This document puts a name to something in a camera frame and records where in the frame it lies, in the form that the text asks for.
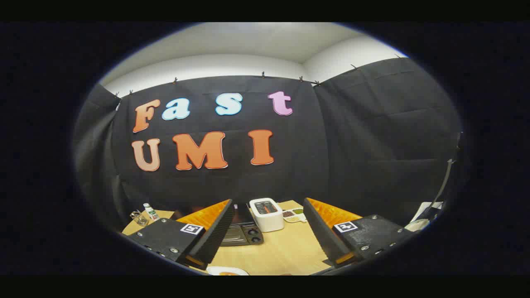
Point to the white sheet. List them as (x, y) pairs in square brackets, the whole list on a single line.
[(418, 225)]

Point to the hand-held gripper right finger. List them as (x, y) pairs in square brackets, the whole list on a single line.
[(321, 231)]

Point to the black backdrop cloth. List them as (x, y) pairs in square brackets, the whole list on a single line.
[(331, 145)]

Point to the black toaster oven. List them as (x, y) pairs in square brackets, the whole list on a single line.
[(244, 231)]

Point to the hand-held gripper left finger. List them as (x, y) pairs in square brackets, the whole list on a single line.
[(215, 231)]

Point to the white pop-up toaster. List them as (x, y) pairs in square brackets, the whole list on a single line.
[(269, 221)]

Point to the white bottle green label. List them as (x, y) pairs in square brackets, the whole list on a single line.
[(151, 212)]

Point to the white divided snack dish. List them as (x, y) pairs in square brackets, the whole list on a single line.
[(293, 215)]

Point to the white square plate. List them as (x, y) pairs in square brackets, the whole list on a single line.
[(215, 270)]

